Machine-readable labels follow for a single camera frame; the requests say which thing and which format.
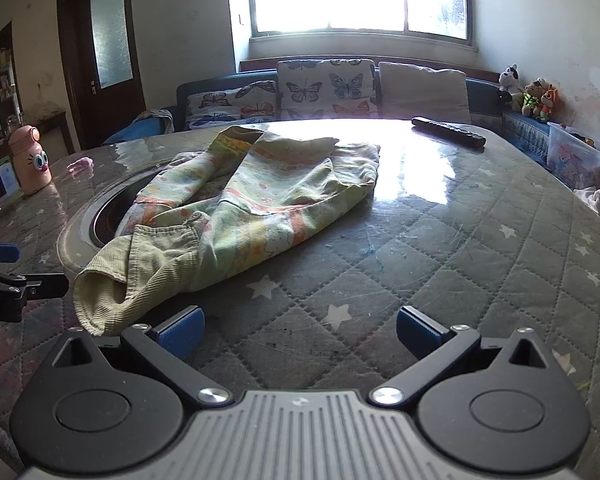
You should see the clear plastic storage box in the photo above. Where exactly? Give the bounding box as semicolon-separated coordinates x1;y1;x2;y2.
546;121;600;188

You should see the round black built-in cooker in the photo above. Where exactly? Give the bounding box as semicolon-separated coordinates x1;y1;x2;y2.
57;161;181;275

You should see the black and white plush cow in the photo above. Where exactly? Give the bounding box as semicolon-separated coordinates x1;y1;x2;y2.
497;64;521;106

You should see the plain white cushion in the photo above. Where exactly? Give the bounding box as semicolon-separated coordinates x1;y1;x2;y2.
378;61;472;124

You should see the large butterfly print cushion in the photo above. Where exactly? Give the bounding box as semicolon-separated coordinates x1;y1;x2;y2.
277;58;381;122

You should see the wall shelf cabinet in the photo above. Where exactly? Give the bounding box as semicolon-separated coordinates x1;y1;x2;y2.
0;22;23;161

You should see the white crumpled cloth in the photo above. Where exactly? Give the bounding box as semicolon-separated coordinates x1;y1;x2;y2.
572;186;600;228

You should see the small butterfly print cushion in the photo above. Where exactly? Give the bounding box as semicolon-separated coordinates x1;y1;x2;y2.
185;80;281;131

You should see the blue chair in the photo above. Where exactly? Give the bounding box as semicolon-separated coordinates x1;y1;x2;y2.
102;107;177;146

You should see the grey plaid cloth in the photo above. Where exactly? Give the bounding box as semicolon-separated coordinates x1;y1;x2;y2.
135;108;174;133

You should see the pink cartoon face bottle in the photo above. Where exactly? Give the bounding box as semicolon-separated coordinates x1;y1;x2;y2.
7;125;53;196

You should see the brown plush bear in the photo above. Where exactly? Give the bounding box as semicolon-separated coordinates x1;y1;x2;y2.
520;78;548;118

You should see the dark wooden door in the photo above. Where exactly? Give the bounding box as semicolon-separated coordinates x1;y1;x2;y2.
56;0;147;151

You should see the black remote control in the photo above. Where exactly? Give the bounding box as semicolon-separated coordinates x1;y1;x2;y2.
411;116;487;150

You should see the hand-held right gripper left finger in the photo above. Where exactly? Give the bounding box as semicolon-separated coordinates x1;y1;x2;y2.
50;306;233;407

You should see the small wooden side table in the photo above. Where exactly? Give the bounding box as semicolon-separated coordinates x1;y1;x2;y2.
32;110;78;161

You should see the orange plush fox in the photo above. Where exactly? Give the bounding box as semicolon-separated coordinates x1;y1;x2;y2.
539;85;560;122

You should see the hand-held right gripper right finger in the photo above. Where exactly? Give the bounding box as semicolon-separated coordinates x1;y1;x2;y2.
370;305;567;407

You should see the dark blue sofa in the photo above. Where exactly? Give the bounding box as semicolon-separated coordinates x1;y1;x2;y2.
176;55;553;166

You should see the green patterned towel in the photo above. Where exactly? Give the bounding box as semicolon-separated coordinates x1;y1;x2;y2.
72;125;382;337

